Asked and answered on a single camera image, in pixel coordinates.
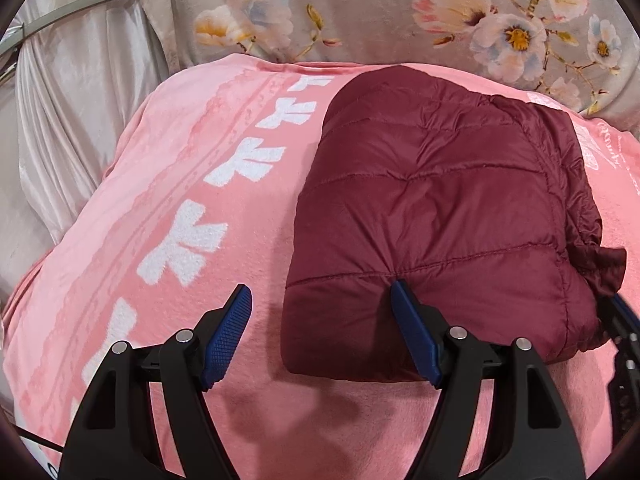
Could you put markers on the white satin cloth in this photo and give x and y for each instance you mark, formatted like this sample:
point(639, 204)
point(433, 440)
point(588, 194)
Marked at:
point(75, 110)

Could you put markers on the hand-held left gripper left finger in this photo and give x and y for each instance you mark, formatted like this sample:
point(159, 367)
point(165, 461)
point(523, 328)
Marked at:
point(231, 330)

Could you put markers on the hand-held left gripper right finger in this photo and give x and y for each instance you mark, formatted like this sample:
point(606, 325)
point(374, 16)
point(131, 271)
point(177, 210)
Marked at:
point(412, 330)

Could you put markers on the grey floral bedsheet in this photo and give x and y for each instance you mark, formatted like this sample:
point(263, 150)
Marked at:
point(380, 15)

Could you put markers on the maroon quilted puffer jacket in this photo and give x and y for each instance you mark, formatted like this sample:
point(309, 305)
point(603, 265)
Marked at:
point(440, 200)

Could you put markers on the pink blanket with white print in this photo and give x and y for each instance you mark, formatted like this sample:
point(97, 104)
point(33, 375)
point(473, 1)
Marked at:
point(190, 220)

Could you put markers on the grey metal bar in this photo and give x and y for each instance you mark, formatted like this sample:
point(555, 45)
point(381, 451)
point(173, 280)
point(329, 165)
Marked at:
point(75, 12)

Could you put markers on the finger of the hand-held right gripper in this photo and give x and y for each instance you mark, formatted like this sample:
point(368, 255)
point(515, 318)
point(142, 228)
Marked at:
point(627, 312)

